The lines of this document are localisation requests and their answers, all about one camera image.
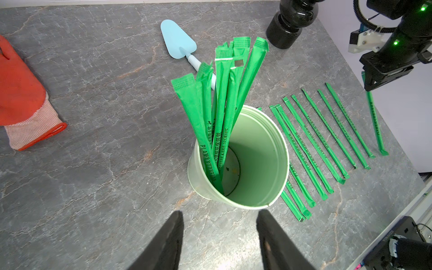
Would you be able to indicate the light blue garden trowel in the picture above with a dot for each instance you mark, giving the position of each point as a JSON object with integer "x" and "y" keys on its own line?
{"x": 178, "y": 43}

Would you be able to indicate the green plant in black pot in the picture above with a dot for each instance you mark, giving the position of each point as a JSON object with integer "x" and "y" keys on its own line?
{"x": 288, "y": 23}

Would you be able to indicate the red work glove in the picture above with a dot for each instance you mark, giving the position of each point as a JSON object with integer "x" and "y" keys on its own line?
{"x": 26, "y": 112}

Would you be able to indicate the light green metal cup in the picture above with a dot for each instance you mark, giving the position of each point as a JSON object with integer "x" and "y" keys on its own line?
{"x": 257, "y": 165}

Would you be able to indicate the green straw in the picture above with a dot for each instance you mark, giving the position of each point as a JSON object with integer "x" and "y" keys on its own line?
{"x": 343, "y": 128}
{"x": 319, "y": 135}
{"x": 376, "y": 125}
{"x": 299, "y": 153}
{"x": 313, "y": 142}
{"x": 304, "y": 211}
{"x": 304, "y": 149}
{"x": 292, "y": 207}
{"x": 336, "y": 138}
{"x": 293, "y": 172}

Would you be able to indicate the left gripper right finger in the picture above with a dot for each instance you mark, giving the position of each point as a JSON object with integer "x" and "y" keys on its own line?
{"x": 277, "y": 249}

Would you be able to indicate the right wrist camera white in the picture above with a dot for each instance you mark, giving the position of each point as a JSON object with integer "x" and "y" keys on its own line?
{"x": 367, "y": 40}

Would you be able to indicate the bundle of green wrapped straws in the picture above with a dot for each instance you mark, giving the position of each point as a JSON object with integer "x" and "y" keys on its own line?
{"x": 213, "y": 99}

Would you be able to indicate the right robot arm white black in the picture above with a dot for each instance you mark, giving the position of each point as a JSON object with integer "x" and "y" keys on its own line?
{"x": 402, "y": 248}

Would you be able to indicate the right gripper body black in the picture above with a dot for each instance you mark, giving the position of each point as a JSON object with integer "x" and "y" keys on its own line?
{"x": 407, "y": 46}

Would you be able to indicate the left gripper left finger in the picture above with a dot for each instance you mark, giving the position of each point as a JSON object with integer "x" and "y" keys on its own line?
{"x": 164, "y": 250}

